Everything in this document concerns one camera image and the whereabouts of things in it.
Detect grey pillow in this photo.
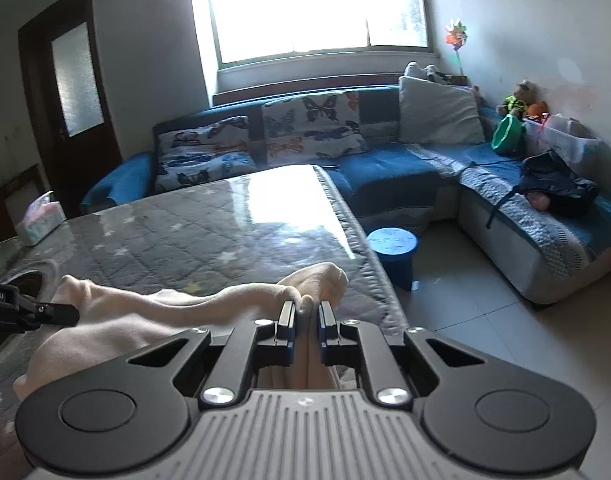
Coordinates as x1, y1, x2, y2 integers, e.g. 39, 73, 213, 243
398, 75, 486, 146

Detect window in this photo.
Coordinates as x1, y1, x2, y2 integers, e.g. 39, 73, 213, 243
188, 0, 433, 68

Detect white tissue box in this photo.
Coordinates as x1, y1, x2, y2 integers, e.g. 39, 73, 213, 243
14, 191, 66, 247

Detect colourful pinwheel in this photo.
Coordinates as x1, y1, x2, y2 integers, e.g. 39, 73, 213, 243
444, 19, 470, 77

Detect blue plastic stool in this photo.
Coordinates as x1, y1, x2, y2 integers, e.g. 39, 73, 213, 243
366, 227, 420, 292

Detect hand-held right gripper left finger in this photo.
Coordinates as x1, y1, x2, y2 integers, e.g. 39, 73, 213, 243
127, 300, 299, 408

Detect wooden door with frosted glass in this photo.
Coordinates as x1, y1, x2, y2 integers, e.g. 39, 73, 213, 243
18, 0, 124, 216

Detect stuffed toy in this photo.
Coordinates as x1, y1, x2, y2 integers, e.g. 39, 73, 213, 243
496, 80, 549, 121

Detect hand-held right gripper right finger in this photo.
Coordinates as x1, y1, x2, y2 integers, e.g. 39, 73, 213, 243
318, 300, 486, 407

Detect grey quilted sofa cover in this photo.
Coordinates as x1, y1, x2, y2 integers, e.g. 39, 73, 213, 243
410, 142, 611, 281

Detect round black induction cooktop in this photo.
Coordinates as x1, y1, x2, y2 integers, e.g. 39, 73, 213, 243
0, 259, 59, 361

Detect clear plastic storage box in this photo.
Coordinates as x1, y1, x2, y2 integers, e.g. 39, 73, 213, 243
524, 114, 603, 163

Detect blue sofa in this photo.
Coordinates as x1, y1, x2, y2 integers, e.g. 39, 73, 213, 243
80, 77, 611, 306

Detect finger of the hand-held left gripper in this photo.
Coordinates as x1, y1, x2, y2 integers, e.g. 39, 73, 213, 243
16, 292, 81, 335

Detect dark backpack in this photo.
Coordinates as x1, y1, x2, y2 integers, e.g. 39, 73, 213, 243
488, 149, 600, 228

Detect cream white shirt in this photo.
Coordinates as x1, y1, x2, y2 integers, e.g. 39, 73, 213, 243
13, 262, 359, 401

